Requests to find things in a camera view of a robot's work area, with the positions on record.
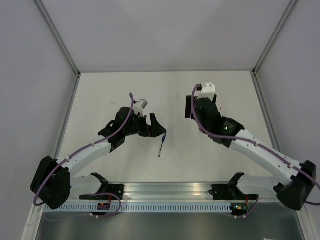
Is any aluminium mounting rail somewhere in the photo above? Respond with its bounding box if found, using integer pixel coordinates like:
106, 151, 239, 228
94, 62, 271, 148
34, 182, 307, 203

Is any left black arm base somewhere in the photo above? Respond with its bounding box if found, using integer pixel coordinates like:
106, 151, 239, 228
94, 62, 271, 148
79, 172, 125, 201

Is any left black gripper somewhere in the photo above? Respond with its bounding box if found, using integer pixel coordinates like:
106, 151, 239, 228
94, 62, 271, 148
124, 113, 166, 138

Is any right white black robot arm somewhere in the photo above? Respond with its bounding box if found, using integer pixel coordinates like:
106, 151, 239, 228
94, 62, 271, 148
185, 95, 320, 211

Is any right aluminium frame post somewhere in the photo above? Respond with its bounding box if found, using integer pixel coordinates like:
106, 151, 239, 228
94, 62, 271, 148
252, 0, 299, 77

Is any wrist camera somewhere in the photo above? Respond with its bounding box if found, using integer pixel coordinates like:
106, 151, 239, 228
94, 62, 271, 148
133, 99, 148, 114
197, 81, 216, 102

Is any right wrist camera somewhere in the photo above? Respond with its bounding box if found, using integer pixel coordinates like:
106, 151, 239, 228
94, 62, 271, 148
197, 81, 216, 102

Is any left aluminium frame post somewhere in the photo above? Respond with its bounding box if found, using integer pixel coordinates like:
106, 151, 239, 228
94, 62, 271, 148
32, 0, 81, 77

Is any white slotted cable duct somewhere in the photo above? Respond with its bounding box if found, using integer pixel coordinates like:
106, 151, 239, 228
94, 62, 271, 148
44, 201, 232, 213

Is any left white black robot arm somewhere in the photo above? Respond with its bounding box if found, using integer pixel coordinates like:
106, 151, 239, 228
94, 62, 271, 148
30, 107, 167, 210

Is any aluminium frame post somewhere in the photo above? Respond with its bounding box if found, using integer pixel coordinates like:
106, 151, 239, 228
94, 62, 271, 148
32, 0, 81, 77
252, 0, 299, 77

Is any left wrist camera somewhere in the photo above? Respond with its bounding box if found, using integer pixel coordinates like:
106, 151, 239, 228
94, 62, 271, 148
133, 99, 148, 114

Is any blue gel pen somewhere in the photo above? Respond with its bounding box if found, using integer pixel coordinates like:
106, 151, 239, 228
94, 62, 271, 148
158, 133, 167, 158

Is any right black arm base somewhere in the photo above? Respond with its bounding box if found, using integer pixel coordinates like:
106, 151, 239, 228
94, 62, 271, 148
208, 172, 258, 201

